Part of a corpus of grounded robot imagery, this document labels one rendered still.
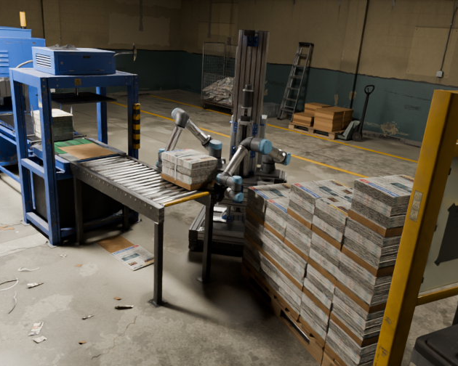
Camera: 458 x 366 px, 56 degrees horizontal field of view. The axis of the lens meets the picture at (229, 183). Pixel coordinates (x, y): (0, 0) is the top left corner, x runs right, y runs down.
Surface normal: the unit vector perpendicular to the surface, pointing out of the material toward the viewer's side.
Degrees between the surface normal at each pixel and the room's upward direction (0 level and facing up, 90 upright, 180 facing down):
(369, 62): 90
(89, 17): 90
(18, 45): 90
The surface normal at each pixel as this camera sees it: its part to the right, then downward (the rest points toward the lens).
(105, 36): 0.71, 0.28
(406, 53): -0.70, 0.19
